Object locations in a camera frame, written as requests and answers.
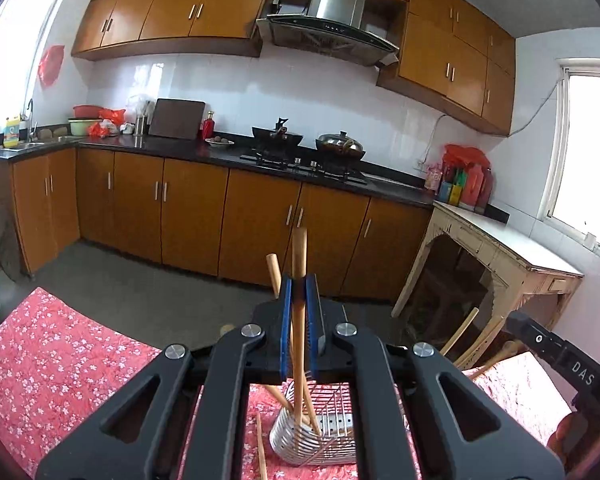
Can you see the black kitchen countertop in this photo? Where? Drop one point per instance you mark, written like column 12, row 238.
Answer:
column 180, row 147

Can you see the dark red sauce bottle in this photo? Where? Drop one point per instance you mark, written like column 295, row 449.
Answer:
column 486, row 190

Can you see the wok with metal lid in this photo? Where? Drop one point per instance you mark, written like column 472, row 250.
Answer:
column 340, row 142

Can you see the red glass bottle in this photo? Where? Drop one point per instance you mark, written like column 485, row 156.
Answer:
column 208, row 127

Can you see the steel utensil canister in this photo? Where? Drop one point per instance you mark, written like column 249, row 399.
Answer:
column 140, row 126

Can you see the steel sink faucet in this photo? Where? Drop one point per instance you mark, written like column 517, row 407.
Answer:
column 30, row 125

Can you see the window with bright frame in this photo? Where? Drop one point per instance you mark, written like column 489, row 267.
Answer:
column 15, row 35

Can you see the dark cloth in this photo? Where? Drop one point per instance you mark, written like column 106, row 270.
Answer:
column 2, row 220

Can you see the small pink jar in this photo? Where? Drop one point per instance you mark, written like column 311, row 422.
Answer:
column 433, row 179

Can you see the wooden cabinets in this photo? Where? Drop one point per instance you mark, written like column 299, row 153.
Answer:
column 205, row 10
column 195, row 220

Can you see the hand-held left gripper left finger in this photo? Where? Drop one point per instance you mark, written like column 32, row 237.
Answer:
column 285, row 330

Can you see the red floral tablecloth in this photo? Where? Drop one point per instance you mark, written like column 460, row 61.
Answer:
column 55, row 375

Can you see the wooden upper cabinets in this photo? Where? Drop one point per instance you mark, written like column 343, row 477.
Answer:
column 205, row 10

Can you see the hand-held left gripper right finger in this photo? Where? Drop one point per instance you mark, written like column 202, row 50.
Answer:
column 312, row 330

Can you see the green plastic basin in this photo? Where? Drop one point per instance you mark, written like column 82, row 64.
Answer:
column 81, row 127

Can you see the cream wooden side table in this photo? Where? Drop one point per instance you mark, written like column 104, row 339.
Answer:
column 510, row 245

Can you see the white plastic bag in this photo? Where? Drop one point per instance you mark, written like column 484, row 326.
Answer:
column 141, row 105

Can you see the black gas stove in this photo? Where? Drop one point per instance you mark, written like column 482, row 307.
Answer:
column 280, row 161

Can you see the small plate with food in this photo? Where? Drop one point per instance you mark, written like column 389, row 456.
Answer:
column 219, row 142

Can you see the wooden lower cabinets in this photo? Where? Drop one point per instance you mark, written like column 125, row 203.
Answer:
column 195, row 220

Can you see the steel range hood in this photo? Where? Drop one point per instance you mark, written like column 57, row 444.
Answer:
column 337, row 2

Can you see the yellow dish soap bottle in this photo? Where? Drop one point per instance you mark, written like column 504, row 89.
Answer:
column 11, row 132

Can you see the coloured seasoning boxes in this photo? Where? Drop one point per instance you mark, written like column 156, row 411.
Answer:
column 450, row 192

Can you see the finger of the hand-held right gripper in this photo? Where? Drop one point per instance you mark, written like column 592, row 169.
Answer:
column 532, row 335

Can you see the window with sliding panes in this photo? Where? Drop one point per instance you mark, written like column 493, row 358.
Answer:
column 585, row 160

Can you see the dark wooden cutting board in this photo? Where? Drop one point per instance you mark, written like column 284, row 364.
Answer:
column 177, row 119

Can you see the red plastic basin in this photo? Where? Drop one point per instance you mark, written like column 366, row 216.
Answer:
column 86, row 111

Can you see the red plastic bag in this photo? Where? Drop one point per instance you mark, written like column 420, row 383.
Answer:
column 107, row 120

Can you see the steel kitchen sink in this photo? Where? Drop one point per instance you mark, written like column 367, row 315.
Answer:
column 40, row 146

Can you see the red bag hanging on wall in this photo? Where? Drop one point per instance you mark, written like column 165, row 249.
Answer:
column 51, row 65

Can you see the person's right hand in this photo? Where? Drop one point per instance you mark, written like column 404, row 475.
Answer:
column 567, row 440

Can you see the red bag over bottles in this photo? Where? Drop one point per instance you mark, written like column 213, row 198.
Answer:
column 465, row 156

